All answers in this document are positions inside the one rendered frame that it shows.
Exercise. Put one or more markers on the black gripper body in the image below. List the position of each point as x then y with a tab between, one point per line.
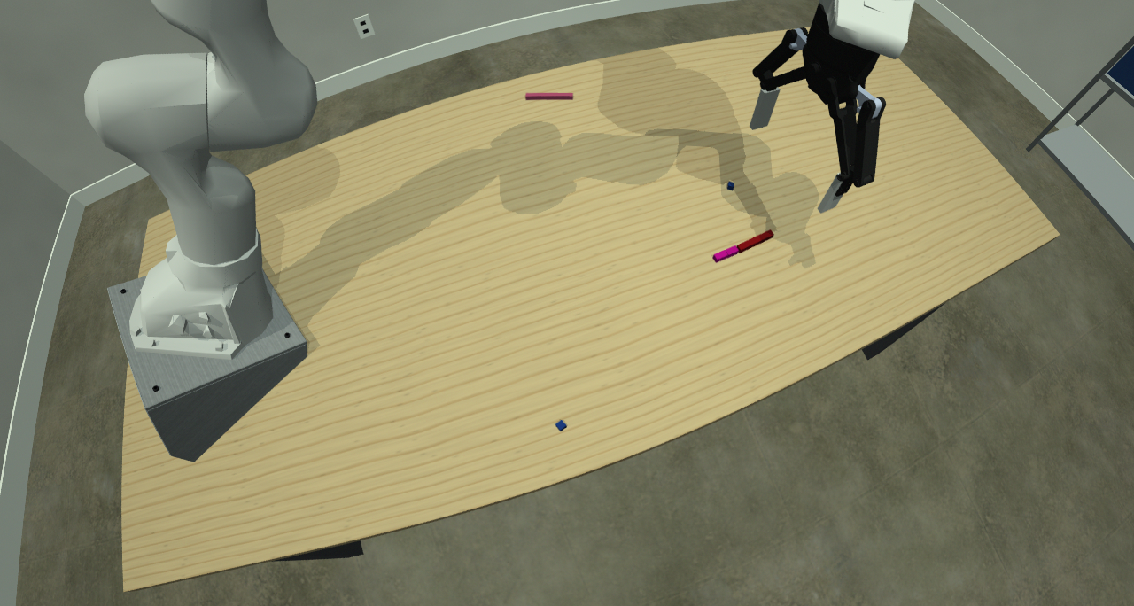
848	64

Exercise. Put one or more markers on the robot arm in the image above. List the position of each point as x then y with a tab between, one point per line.
153	110

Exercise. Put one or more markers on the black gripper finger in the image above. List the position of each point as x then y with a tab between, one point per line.
857	141
794	40

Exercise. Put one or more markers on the dark red rod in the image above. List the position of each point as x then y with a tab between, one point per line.
755	241

